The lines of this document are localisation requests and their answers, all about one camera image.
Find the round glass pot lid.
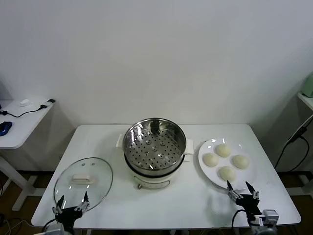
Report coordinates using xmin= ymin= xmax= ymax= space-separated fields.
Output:
xmin=53 ymin=157 xmax=114 ymax=212

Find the pale green appliance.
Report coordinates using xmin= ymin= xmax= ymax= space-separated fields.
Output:
xmin=302 ymin=74 xmax=313 ymax=97

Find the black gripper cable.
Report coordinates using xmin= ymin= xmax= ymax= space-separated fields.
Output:
xmin=231 ymin=209 xmax=247 ymax=235
xmin=41 ymin=219 xmax=58 ymax=233

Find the black usb cable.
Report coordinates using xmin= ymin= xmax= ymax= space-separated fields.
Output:
xmin=0 ymin=98 xmax=55 ymax=118

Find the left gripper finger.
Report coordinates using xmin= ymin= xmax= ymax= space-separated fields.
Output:
xmin=52 ymin=195 xmax=65 ymax=215
xmin=74 ymin=191 xmax=89 ymax=212

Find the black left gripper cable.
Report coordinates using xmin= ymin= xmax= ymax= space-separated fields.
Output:
xmin=41 ymin=219 xmax=58 ymax=233

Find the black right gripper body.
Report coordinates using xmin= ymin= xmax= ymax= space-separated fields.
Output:
xmin=236 ymin=194 xmax=261 ymax=218

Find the white side desk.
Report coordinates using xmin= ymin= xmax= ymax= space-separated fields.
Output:
xmin=0 ymin=99 xmax=56 ymax=211

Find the large white plate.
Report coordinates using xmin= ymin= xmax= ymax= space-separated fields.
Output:
xmin=197 ymin=138 xmax=258 ymax=190

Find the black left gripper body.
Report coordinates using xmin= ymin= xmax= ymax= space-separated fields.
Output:
xmin=55 ymin=207 xmax=83 ymax=228

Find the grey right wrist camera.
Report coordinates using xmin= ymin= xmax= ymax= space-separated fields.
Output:
xmin=253 ymin=209 xmax=279 ymax=228

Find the white desk with appliance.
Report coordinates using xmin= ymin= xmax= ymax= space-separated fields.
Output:
xmin=286 ymin=92 xmax=313 ymax=196

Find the stainless steel steamer basket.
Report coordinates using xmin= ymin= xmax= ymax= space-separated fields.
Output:
xmin=115 ymin=118 xmax=194 ymax=171

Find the blue computer mouse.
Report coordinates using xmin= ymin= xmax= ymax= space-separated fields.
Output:
xmin=0 ymin=121 xmax=13 ymax=137

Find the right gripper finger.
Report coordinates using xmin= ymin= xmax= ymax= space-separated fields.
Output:
xmin=245 ymin=181 xmax=260 ymax=200
xmin=226 ymin=180 xmax=243 ymax=203

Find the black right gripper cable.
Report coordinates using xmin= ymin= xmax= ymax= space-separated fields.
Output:
xmin=231 ymin=209 xmax=247 ymax=235

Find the white steamed baozi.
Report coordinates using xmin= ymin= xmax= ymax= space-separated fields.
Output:
xmin=231 ymin=154 xmax=250 ymax=169
xmin=218 ymin=165 xmax=237 ymax=182
xmin=215 ymin=143 xmax=232 ymax=158
xmin=203 ymin=152 xmax=219 ymax=168

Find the black power cable with adapter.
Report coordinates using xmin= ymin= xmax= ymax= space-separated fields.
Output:
xmin=273 ymin=119 xmax=313 ymax=172

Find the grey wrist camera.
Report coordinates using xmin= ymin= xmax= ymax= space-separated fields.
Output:
xmin=46 ymin=224 xmax=66 ymax=235
xmin=253 ymin=209 xmax=279 ymax=228

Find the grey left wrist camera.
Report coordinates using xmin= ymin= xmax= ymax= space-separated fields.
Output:
xmin=46 ymin=224 xmax=66 ymax=235

